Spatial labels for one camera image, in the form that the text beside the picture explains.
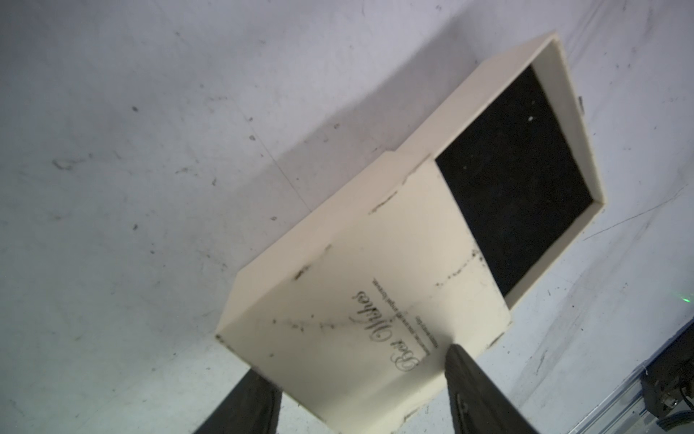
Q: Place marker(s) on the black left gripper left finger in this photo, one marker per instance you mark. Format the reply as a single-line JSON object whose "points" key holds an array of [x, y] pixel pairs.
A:
{"points": [[252, 407]]}

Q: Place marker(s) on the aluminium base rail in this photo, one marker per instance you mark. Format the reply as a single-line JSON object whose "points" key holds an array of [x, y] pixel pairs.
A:
{"points": [[656, 398]]}

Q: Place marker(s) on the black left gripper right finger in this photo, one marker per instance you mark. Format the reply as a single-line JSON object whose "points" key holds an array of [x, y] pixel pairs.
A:
{"points": [[477, 405]]}

